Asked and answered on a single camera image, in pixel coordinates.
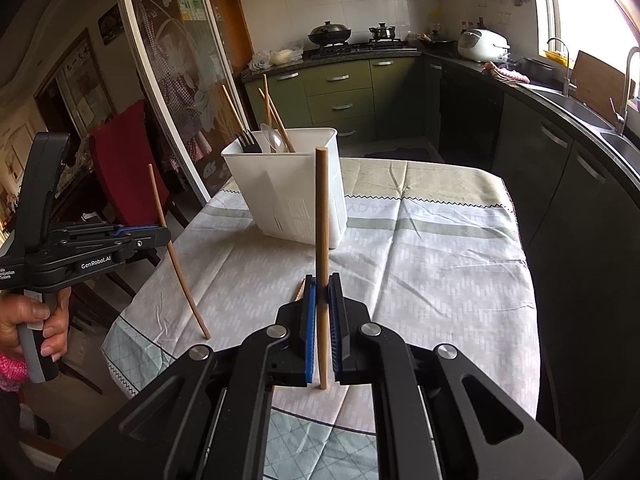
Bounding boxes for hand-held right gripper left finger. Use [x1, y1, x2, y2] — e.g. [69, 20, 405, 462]
[55, 272, 318, 480]

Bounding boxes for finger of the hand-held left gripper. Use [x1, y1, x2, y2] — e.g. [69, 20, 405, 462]
[70, 232, 172, 265]
[60, 222, 168, 240]

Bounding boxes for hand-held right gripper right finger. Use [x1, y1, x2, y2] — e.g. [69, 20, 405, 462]
[327, 272, 586, 480]

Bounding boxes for light bamboo chopstick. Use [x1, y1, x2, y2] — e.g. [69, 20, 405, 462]
[221, 85, 248, 134]
[262, 74, 274, 127]
[315, 147, 331, 391]
[147, 164, 212, 338]

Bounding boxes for white plastic utensil holder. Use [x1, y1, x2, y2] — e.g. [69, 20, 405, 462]
[221, 127, 348, 250]

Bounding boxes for black plastic fork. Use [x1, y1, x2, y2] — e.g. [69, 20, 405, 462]
[236, 130, 263, 155]

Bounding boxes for clear plastic spoon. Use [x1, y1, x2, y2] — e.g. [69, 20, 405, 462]
[260, 124, 289, 154]

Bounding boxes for person's left forearm pink sleeve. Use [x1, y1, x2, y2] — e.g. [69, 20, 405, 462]
[0, 352, 28, 392]

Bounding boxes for person's left hand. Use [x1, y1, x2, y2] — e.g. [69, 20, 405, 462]
[0, 287, 73, 366]

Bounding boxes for wooden chair with red cover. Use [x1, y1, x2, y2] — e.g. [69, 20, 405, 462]
[50, 100, 176, 396]

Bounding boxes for framed calligraphy picture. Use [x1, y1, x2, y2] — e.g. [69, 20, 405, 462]
[55, 40, 116, 126]

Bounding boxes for pale patterned tablecloth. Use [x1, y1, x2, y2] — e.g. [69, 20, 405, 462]
[101, 157, 541, 480]

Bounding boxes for checkered hanging apron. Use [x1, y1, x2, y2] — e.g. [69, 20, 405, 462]
[135, 0, 211, 161]

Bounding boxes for flower print sliding glass door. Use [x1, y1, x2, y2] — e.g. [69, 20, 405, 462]
[111, 0, 251, 201]

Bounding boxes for clear bag with yellow food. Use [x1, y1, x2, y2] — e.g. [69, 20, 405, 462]
[267, 46, 305, 66]

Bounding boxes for green base cabinets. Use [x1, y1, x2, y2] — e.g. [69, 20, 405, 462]
[244, 55, 426, 143]

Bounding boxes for dark base cabinets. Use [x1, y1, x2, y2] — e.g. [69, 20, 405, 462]
[422, 55, 640, 461]

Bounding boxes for black wok with lid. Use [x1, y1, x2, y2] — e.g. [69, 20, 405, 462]
[307, 21, 352, 46]

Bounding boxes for gas stove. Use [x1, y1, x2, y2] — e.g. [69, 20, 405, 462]
[312, 40, 418, 56]

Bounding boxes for black frying pan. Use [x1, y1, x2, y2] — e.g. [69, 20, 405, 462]
[417, 35, 458, 52]

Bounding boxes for pink cloth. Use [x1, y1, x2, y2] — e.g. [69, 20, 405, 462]
[482, 61, 531, 83]

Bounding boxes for white rice cooker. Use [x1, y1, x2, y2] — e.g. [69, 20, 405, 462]
[457, 29, 511, 62]

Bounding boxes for dark stone countertop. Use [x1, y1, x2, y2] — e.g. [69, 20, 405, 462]
[241, 45, 640, 183]

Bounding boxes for black cooking pot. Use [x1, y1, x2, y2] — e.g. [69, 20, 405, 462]
[521, 57, 555, 81]

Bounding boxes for double steel sink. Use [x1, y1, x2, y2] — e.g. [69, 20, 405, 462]
[530, 85, 640, 161]

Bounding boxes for small steel faucet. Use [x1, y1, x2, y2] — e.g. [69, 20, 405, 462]
[546, 37, 573, 97]

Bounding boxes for wooden cutting board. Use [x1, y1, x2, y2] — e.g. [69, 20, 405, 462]
[570, 50, 637, 113]

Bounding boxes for tall steel faucet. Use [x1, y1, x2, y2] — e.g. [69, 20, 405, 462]
[614, 46, 640, 136]

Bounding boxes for kitchen window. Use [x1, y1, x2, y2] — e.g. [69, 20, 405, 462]
[530, 0, 640, 61]

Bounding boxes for dark wall poster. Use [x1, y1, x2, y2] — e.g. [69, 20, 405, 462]
[97, 5, 123, 46]

